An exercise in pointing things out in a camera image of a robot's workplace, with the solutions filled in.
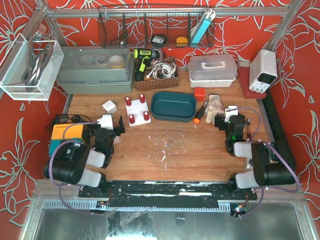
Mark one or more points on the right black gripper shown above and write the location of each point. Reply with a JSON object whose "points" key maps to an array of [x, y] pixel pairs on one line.
{"points": [[220, 121]]}

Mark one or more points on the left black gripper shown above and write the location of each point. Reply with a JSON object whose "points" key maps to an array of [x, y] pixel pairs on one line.
{"points": [[116, 129]]}

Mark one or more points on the small white cube box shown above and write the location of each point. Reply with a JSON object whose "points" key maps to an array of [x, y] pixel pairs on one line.
{"points": [[109, 106]]}

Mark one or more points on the white peg base plate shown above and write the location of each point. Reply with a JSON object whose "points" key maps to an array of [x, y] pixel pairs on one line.
{"points": [[137, 109]]}

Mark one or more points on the red coil spring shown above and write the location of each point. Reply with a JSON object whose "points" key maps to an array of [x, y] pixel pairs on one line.
{"points": [[146, 116], [142, 98], [128, 101], [131, 119]]}

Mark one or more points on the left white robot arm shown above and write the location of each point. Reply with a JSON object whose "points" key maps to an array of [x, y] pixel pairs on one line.
{"points": [[68, 161]]}

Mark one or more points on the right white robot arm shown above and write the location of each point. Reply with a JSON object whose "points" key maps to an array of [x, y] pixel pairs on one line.
{"points": [[270, 164]]}

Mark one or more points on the small plastic parts bag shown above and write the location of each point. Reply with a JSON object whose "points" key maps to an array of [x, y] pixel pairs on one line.
{"points": [[117, 140]]}

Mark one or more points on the white work glove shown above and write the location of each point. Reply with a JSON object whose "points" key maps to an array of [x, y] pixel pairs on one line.
{"points": [[213, 108]]}

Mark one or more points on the orange red cube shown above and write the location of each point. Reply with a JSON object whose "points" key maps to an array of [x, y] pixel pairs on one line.
{"points": [[199, 94]]}

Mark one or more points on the teal plastic tray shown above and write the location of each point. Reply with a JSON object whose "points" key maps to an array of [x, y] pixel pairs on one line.
{"points": [[173, 106]]}

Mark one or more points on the orange and teal device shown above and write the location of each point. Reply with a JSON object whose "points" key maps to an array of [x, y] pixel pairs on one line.
{"points": [[68, 131]]}

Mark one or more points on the wicker basket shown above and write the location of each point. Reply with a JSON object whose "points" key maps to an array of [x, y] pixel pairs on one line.
{"points": [[159, 76]]}

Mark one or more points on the grey plastic toolbox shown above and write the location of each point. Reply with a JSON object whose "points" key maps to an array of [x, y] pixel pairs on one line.
{"points": [[96, 70]]}

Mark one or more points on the white power supply unit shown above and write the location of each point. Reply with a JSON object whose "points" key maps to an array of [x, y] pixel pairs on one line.
{"points": [[263, 71]]}

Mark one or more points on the white plastic storage box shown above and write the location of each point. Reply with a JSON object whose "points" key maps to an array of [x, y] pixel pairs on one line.
{"points": [[212, 71]]}

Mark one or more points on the light blue book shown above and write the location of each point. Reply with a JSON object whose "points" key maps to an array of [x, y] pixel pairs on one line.
{"points": [[199, 32]]}

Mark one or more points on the red handled ratchet wrench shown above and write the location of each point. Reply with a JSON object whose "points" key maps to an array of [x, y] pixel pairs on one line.
{"points": [[247, 125]]}

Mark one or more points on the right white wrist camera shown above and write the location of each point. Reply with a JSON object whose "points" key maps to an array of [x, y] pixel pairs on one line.
{"points": [[231, 110]]}

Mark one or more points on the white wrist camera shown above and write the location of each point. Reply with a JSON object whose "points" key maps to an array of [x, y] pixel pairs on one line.
{"points": [[231, 110], [106, 121]]}

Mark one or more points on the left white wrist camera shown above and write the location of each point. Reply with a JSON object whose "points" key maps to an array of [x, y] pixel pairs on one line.
{"points": [[106, 121]]}

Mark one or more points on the orange handled screwdriver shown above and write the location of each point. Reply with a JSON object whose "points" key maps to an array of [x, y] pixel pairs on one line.
{"points": [[198, 116]]}

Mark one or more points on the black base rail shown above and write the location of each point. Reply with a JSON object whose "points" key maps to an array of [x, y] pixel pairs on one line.
{"points": [[168, 195]]}

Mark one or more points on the green yellow cordless drill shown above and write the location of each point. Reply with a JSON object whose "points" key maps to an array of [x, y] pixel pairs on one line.
{"points": [[145, 57]]}

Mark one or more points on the black wire mesh shelf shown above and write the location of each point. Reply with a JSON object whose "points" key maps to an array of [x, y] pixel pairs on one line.
{"points": [[134, 25]]}

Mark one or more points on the clear acrylic wall bin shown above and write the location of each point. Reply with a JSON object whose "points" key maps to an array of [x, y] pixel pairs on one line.
{"points": [[29, 70]]}

